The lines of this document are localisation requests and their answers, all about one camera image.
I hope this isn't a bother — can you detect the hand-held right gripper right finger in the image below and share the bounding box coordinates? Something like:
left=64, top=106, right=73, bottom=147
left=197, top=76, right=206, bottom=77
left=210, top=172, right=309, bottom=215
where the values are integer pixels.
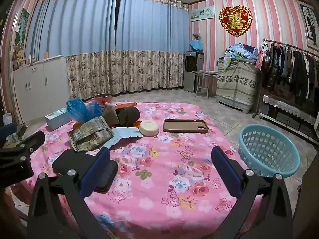
left=211, top=145, right=294, bottom=239

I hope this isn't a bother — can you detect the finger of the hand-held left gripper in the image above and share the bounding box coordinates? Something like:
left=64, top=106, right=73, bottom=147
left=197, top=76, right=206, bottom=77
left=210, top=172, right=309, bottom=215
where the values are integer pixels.
left=0, top=130, right=46, bottom=156
left=0, top=123, right=17, bottom=141

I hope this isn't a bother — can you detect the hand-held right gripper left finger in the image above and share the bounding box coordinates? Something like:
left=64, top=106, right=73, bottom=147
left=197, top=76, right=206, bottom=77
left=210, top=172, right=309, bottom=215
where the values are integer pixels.
left=27, top=146, right=111, bottom=239

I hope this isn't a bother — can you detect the silver snack wrapper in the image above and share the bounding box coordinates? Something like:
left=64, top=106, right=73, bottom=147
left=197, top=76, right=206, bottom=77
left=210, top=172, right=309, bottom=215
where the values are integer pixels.
left=68, top=116, right=115, bottom=152

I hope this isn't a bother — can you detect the turquoise plastic basket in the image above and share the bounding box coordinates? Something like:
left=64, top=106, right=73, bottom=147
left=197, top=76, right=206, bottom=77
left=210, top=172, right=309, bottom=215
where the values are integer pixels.
left=238, top=124, right=301, bottom=178

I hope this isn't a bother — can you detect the light blue scalloped paper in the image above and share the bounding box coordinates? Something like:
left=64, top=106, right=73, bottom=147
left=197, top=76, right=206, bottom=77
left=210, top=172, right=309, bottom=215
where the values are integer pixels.
left=107, top=126, right=144, bottom=150

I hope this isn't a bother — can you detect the blue plastic bag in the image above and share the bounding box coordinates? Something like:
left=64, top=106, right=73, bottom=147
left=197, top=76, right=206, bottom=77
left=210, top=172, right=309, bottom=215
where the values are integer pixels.
left=66, top=98, right=103, bottom=123

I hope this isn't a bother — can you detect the dark cloth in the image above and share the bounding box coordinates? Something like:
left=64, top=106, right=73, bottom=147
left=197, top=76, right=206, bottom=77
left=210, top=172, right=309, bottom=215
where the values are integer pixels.
left=117, top=107, right=140, bottom=126

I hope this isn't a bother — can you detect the white round dish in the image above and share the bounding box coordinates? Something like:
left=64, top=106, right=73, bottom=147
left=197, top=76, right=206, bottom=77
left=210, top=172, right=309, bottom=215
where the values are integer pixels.
left=139, top=120, right=159, bottom=137

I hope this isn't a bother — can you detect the orange peel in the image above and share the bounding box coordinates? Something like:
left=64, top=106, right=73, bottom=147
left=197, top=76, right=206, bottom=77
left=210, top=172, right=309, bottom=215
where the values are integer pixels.
left=113, top=101, right=136, bottom=110

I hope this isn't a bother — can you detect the black textured case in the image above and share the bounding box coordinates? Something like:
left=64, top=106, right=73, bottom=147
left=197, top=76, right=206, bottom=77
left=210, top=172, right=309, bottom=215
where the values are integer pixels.
left=52, top=149, right=118, bottom=193

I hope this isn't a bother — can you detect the light blue cardboard box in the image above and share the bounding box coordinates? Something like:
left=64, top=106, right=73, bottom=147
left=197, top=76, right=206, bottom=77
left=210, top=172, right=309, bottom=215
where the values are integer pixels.
left=44, top=108, right=73, bottom=132

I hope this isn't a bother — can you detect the white cabinet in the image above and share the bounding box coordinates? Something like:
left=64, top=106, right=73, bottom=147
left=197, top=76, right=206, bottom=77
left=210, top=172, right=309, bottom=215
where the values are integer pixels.
left=12, top=54, right=69, bottom=125

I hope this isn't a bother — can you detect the brown phone case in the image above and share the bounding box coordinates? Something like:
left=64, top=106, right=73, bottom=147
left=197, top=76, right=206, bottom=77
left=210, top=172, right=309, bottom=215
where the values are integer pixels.
left=163, top=119, right=209, bottom=133

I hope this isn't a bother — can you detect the pink metal-lined cup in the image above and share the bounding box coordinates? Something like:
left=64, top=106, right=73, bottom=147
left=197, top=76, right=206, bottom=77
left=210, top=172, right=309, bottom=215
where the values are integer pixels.
left=90, top=93, right=113, bottom=106

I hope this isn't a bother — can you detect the cloth-covered cabinet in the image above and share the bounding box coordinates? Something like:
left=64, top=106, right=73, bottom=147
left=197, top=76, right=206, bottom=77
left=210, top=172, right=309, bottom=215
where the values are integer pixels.
left=215, top=57, right=259, bottom=114

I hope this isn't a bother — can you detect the low cabinet with lace cloth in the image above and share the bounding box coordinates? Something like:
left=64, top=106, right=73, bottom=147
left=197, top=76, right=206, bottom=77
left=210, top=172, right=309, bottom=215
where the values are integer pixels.
left=259, top=94, right=319, bottom=145

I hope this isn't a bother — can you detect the small folding table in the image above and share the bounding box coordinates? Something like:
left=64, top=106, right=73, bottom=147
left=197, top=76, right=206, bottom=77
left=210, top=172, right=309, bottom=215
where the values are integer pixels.
left=192, top=70, right=218, bottom=98

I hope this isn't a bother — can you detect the water dispenser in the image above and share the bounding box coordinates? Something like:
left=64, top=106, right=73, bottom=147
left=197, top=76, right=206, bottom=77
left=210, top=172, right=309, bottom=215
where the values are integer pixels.
left=183, top=51, right=204, bottom=93

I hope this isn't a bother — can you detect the blue floral-hem curtain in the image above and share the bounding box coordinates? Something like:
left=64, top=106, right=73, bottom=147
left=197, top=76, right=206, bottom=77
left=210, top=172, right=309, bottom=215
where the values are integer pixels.
left=116, top=0, right=190, bottom=96
left=26, top=0, right=120, bottom=99

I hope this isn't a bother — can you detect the pink hanging paper tag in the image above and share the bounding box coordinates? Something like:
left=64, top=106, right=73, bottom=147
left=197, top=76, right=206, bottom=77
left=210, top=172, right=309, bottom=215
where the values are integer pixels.
left=254, top=42, right=269, bottom=70

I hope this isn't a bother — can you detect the pile of folded clothes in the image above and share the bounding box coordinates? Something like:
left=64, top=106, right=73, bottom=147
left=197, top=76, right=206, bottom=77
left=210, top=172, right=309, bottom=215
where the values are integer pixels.
left=219, top=43, right=259, bottom=64

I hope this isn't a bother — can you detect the row of hanging clothes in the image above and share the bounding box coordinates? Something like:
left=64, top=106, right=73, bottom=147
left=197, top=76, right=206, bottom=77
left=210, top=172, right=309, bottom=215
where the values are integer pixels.
left=260, top=42, right=319, bottom=103

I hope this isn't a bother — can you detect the blue cloth cover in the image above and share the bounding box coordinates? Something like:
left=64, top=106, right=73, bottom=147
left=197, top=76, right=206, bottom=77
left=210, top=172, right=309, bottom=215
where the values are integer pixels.
left=189, top=39, right=204, bottom=52

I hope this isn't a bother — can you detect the metal clothes rack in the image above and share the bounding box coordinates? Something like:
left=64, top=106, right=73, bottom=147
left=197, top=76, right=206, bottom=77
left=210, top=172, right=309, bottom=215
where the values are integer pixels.
left=252, top=38, right=319, bottom=119

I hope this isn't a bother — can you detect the red heart wall decoration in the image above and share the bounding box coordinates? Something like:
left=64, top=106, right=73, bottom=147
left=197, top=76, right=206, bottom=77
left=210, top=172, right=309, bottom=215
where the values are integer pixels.
left=219, top=6, right=253, bottom=37

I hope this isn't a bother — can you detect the landscape wall picture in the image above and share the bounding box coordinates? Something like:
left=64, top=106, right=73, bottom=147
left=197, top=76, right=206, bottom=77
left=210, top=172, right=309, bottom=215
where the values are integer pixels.
left=190, top=5, right=215, bottom=22

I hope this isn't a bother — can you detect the black and white wall poster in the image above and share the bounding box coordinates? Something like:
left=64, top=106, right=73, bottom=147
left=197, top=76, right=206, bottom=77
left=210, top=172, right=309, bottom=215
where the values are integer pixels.
left=299, top=2, right=319, bottom=48

